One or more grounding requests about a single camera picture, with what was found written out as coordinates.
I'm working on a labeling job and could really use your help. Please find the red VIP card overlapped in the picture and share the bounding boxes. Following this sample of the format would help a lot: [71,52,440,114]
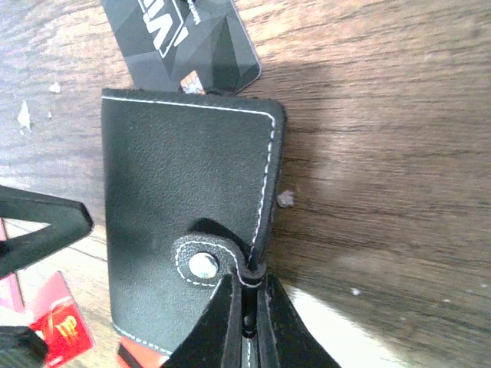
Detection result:
[0,220,25,319]

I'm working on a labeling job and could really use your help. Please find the red VIP card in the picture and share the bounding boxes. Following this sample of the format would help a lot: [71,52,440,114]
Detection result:
[25,271,94,367]

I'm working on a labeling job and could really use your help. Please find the black leather card holder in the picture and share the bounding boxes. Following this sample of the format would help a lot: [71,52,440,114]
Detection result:
[101,89,287,355]

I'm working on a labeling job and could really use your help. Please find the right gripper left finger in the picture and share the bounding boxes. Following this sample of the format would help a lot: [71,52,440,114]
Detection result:
[163,275,242,368]

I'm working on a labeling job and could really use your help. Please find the red magnetic stripe card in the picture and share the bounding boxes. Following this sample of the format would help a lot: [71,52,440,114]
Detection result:
[117,337,169,368]

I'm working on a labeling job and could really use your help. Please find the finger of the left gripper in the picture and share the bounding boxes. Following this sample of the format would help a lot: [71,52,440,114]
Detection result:
[1,326,48,368]
[0,185,94,278]

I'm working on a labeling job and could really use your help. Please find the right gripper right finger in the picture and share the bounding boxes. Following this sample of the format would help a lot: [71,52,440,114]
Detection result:
[256,274,340,368]

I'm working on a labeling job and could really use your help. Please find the black VIP card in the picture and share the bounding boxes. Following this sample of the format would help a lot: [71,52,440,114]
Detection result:
[102,1,262,96]

